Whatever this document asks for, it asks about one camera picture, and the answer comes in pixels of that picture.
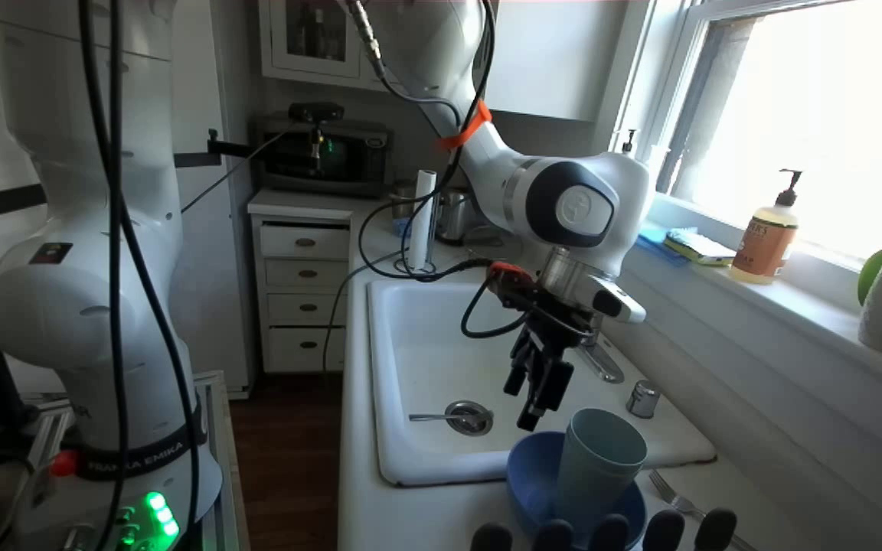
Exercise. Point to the black toaster oven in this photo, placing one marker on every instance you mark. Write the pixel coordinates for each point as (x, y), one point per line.
(335, 156)

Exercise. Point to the chrome sink sprayer cap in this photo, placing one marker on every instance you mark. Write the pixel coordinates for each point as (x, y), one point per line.
(645, 399)

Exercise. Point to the grey cup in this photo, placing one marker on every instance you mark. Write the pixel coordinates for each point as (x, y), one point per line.
(601, 458)

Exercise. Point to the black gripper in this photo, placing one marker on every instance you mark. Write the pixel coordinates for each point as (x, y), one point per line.
(549, 329)

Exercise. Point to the white upper cabinet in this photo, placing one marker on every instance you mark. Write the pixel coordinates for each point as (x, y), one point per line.
(553, 56)

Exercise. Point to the white kitchen sink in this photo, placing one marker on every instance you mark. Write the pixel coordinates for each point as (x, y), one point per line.
(438, 404)

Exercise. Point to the blue cloth on sill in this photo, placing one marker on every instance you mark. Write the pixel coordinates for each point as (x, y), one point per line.
(652, 233)

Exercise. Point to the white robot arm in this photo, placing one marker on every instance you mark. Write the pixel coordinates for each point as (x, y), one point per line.
(89, 98)

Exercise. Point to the steel canister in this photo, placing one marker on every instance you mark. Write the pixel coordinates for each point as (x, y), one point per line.
(451, 221)

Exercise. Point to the green yellow sponge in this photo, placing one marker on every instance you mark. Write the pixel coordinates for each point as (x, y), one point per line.
(697, 245)

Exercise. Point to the chrome faucet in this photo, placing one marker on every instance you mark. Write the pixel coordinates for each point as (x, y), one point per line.
(605, 363)

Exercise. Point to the blue bowl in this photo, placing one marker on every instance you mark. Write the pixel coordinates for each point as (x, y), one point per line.
(530, 479)

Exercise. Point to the black dish rack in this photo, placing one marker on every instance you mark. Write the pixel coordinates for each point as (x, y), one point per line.
(614, 535)

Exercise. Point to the white drawer cabinet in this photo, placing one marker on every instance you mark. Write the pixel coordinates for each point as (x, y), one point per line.
(303, 259)

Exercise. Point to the orange soap dispenser bottle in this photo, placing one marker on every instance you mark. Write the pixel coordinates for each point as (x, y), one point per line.
(769, 231)

